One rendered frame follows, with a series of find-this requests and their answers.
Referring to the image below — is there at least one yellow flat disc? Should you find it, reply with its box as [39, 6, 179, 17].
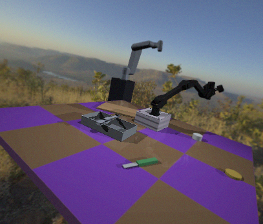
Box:
[225, 168, 242, 181]

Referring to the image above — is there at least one light wooden board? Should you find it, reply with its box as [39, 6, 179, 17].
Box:
[96, 102, 139, 118]

